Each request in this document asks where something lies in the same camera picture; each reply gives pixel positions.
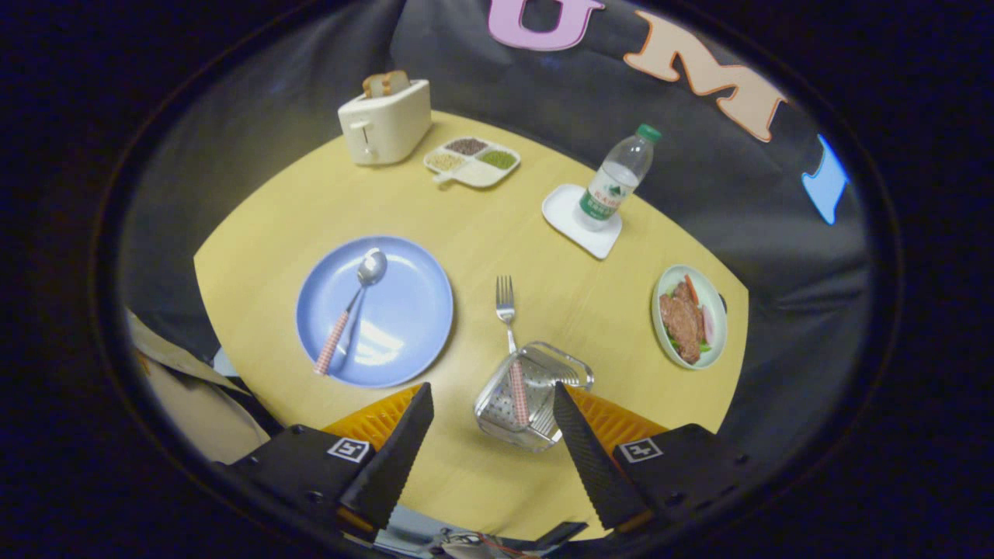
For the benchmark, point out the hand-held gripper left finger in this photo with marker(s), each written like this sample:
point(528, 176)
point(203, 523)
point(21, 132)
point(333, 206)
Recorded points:
point(392, 458)

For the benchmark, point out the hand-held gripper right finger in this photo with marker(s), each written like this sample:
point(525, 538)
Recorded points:
point(594, 458)

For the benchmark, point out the blue round plate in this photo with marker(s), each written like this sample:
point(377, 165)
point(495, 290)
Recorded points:
point(408, 310)

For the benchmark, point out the green-rimmed plate of food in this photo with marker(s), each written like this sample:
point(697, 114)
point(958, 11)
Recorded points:
point(687, 322)

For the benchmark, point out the printed cardboard box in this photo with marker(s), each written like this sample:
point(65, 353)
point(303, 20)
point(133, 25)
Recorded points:
point(202, 423)

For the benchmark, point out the crumpled brown paper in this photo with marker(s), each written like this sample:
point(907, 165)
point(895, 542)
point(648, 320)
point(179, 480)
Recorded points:
point(167, 349)

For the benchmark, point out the white square coaster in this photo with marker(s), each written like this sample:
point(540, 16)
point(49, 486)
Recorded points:
point(563, 210)

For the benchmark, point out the clear water bottle green cap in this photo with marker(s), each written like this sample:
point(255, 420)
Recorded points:
point(613, 186)

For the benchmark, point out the white divided snack tray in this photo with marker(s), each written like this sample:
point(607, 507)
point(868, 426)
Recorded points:
point(477, 175)

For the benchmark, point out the cream white toaster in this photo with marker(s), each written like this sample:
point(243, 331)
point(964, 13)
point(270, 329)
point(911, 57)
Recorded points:
point(392, 128)

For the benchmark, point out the toast bread slice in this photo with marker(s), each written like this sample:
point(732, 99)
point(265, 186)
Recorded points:
point(374, 85)
point(397, 81)

